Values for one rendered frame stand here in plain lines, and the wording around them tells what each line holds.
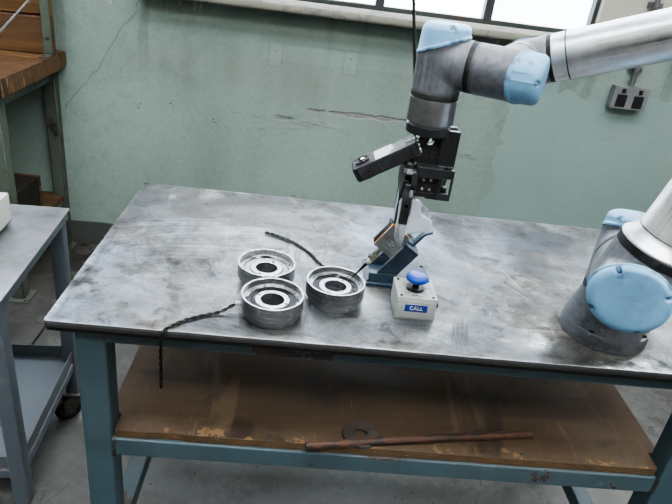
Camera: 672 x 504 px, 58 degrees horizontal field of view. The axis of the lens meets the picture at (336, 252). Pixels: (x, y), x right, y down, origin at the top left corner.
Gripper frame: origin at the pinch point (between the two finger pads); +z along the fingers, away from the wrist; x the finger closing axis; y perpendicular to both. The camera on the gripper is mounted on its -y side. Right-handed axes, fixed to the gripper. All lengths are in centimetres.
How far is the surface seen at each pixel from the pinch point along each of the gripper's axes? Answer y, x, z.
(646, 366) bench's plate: 44.1, -12.3, 13.2
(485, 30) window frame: 41, 151, -21
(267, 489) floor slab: -19, 24, 93
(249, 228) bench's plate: -28.4, 22.9, 13.0
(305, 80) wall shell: -26, 157, 7
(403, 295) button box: 2.4, -5.8, 8.6
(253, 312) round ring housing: -22.3, -13.9, 10.2
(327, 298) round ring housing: -10.6, -7.6, 9.9
